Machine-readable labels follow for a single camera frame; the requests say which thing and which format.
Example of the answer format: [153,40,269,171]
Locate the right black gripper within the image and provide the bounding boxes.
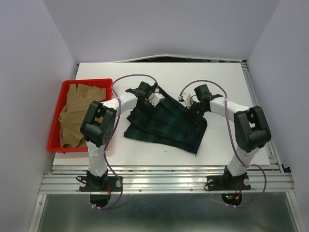
[182,99,207,124]

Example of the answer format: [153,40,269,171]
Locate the green plaid pleated skirt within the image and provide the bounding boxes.
[124,88,208,155]

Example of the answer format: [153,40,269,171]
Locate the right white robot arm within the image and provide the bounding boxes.
[179,84,271,191]

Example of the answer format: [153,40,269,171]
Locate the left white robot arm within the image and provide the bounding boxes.
[80,82,164,190]

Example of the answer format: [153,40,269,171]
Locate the tan beige skirt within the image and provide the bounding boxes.
[58,84,106,148]

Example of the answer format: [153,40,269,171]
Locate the red plastic bin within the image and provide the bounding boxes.
[47,78,112,153]

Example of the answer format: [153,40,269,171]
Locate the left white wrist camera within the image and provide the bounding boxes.
[148,92,165,107]

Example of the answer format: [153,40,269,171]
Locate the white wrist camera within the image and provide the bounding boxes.
[148,92,165,107]
[178,93,193,108]

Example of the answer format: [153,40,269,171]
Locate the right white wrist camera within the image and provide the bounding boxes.
[178,93,193,108]

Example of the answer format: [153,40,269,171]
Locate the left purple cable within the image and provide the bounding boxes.
[91,74,161,210]

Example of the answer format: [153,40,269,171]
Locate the aluminium right side rail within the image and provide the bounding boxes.
[240,59,293,174]

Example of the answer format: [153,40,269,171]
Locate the aluminium rail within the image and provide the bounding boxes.
[39,165,295,194]
[240,59,293,174]

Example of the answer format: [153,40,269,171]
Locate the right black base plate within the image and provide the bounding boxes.
[204,175,251,206]

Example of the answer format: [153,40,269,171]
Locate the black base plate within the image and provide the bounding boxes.
[76,175,123,210]
[204,175,251,206]

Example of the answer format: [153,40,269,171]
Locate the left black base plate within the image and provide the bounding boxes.
[76,175,123,210]

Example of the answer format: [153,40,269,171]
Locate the aluminium front rail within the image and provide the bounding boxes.
[39,165,295,194]

